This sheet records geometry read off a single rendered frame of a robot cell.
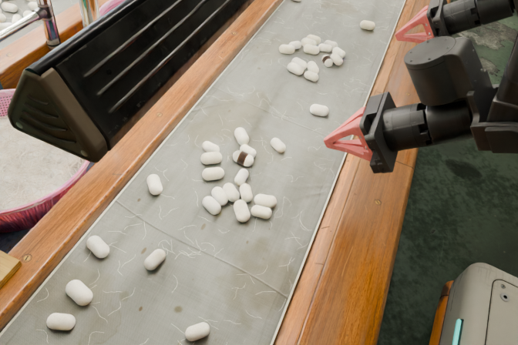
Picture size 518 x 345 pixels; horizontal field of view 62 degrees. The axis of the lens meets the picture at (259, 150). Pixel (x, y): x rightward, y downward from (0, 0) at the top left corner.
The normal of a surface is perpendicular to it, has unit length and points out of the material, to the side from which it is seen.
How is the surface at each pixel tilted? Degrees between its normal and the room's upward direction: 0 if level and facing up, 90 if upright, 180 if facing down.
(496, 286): 0
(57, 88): 58
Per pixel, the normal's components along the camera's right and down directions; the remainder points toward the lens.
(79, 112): 0.84, -0.05
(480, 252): 0.13, -0.68
